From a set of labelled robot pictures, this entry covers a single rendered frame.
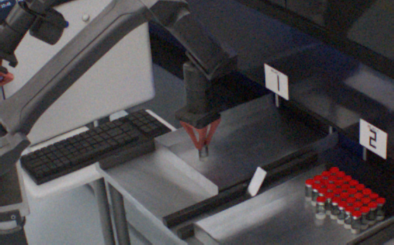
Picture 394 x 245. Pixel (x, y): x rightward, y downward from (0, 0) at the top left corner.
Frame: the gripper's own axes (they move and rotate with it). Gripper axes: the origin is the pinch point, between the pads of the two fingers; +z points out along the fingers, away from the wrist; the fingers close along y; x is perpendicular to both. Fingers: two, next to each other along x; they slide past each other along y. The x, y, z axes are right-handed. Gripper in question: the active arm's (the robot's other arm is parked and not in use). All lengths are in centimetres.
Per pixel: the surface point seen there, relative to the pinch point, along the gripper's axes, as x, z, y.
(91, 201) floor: 114, 93, 52
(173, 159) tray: 3.9, 2.6, -5.5
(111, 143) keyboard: 29.7, 9.7, -1.7
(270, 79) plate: -5.0, -9.8, 18.7
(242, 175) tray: -14.9, 0.7, -3.9
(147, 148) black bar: 12.6, 3.2, -5.1
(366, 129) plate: -37.9, -11.5, 10.0
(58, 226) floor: 112, 93, 31
